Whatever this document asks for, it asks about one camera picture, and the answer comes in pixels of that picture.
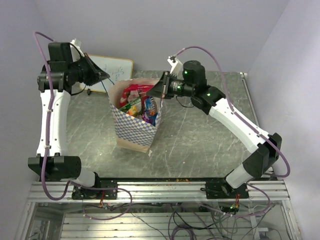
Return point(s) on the green snack packet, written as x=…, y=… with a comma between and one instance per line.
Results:
x=136, y=105

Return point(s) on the purple snack packet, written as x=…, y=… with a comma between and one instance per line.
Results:
x=150, y=119

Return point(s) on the red pink snack packet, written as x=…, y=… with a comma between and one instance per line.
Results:
x=133, y=91

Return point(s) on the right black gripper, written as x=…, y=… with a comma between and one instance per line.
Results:
x=159, y=89

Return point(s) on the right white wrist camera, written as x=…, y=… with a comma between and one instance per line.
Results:
x=176, y=65

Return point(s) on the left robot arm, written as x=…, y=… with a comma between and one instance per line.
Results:
x=67, y=65

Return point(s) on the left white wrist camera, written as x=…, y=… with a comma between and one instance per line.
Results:
x=75, y=48

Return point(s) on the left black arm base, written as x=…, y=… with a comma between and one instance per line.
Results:
x=106, y=190

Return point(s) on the orange snack packet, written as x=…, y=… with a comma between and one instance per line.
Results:
x=133, y=111

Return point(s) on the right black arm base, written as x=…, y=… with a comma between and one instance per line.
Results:
x=217, y=188

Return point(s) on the small yellow-framed whiteboard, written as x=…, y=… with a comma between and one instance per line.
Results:
x=119, y=69

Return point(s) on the aluminium rail frame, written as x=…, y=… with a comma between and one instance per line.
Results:
x=162, y=209

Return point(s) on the blue candy packet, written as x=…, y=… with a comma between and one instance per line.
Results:
x=150, y=105

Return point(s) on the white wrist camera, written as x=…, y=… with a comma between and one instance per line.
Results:
x=176, y=65
x=75, y=48

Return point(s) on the blue checkered paper bag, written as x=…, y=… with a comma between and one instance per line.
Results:
x=132, y=132

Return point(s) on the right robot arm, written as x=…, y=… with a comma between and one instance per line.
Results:
x=189, y=80

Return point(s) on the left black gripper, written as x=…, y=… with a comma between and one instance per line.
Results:
x=96, y=73

